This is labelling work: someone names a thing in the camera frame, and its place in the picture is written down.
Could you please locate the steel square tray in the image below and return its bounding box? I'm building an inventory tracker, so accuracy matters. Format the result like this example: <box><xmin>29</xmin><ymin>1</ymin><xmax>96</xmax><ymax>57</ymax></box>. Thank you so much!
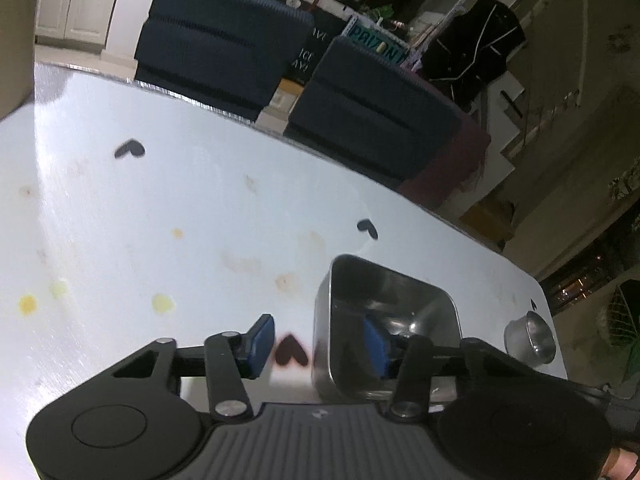
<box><xmin>312</xmin><ymin>255</ymin><xmax>461</xmax><ymax>402</ymax></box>

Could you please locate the right hand of person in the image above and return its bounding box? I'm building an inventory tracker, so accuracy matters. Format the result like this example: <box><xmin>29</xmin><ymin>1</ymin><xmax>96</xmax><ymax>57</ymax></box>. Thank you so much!
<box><xmin>601</xmin><ymin>448</ymin><xmax>640</xmax><ymax>480</ymax></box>

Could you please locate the small round steel bowl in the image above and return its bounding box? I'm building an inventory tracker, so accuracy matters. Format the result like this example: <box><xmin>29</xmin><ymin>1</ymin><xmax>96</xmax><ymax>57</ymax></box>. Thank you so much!
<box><xmin>503</xmin><ymin>311</ymin><xmax>556</xmax><ymax>368</ymax></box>

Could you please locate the maroon chair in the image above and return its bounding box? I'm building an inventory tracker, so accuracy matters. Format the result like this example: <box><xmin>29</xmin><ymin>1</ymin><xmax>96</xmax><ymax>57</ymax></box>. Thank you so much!
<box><xmin>397</xmin><ymin>71</ymin><xmax>493</xmax><ymax>214</ymax></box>

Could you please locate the dark blue chair right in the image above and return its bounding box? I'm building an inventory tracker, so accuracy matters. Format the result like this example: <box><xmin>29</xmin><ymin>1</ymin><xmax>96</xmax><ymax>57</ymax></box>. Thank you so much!
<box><xmin>284</xmin><ymin>36</ymin><xmax>461</xmax><ymax>188</ymax></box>

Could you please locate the dark blue chair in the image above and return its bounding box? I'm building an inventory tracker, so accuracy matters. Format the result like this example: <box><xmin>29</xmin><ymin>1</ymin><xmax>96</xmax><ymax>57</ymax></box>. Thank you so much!
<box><xmin>284</xmin><ymin>36</ymin><xmax>461</xmax><ymax>188</ymax></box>
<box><xmin>134</xmin><ymin>0</ymin><xmax>314</xmax><ymax>122</ymax></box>

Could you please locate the dark blue chair left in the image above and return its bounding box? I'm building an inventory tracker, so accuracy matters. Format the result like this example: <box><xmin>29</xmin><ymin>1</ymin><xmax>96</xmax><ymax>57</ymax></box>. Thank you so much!
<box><xmin>134</xmin><ymin>0</ymin><xmax>314</xmax><ymax>122</ymax></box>

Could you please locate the black jacket on hanger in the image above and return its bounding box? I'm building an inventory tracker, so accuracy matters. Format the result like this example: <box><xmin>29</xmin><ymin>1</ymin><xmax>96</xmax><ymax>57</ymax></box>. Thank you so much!
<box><xmin>418</xmin><ymin>0</ymin><xmax>526</xmax><ymax>112</ymax></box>

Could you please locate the teal POIZON sign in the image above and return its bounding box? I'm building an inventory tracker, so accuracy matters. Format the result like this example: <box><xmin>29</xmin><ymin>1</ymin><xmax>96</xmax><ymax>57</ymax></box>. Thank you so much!
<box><xmin>342</xmin><ymin>14</ymin><xmax>410</xmax><ymax>65</ymax></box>

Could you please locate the white kitchen cabinet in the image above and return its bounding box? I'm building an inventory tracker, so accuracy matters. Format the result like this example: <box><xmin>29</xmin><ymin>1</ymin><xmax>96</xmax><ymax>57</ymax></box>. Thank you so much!
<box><xmin>36</xmin><ymin>0</ymin><xmax>116</xmax><ymax>53</ymax></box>

